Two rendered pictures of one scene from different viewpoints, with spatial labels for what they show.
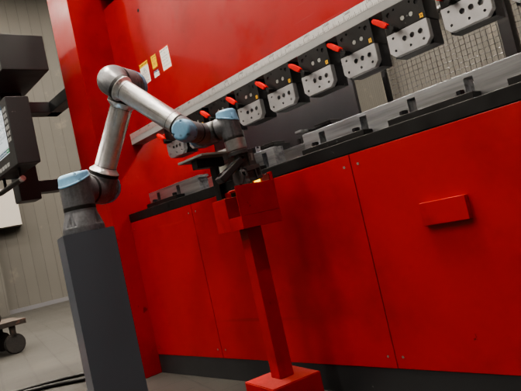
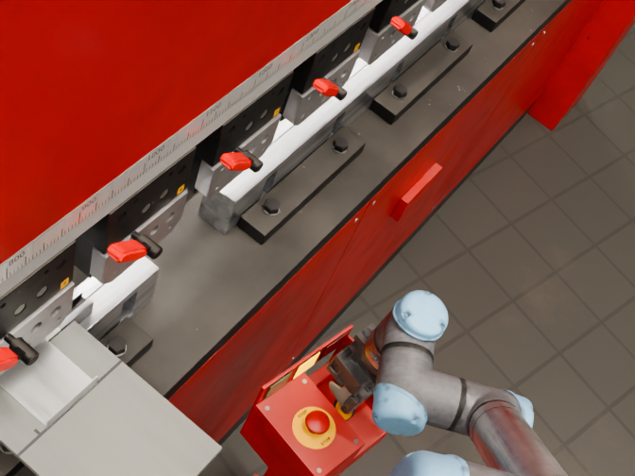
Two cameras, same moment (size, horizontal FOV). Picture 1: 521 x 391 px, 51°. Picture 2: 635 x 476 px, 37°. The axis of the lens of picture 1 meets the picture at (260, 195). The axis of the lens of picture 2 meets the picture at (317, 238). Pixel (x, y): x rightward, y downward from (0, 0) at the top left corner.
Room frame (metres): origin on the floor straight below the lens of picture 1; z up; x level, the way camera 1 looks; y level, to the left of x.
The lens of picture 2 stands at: (2.49, 0.64, 2.16)
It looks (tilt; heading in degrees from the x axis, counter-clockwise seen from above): 52 degrees down; 239
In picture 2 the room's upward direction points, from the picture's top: 25 degrees clockwise
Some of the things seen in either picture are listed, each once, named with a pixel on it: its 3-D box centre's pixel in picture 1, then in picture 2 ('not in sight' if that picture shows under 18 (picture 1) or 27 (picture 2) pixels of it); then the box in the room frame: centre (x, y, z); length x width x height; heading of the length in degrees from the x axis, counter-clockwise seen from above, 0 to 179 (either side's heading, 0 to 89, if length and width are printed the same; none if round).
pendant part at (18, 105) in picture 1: (10, 140); not in sight; (2.99, 1.28, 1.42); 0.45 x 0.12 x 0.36; 41
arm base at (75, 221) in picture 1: (82, 219); not in sight; (2.02, 0.66, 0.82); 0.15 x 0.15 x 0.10
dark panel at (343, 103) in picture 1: (278, 135); not in sight; (2.99, -0.17, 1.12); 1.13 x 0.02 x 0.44; 42
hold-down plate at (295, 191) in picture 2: (336, 143); (304, 182); (1.99, -0.31, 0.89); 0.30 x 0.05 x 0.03; 42
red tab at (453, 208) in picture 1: (444, 210); (417, 192); (1.61, -0.52, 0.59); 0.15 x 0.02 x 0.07; 42
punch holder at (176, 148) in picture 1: (180, 139); not in sight; (2.79, 0.34, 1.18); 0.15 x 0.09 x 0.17; 42
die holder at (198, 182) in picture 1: (178, 192); not in sight; (2.88, 0.42, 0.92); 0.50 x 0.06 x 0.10; 42
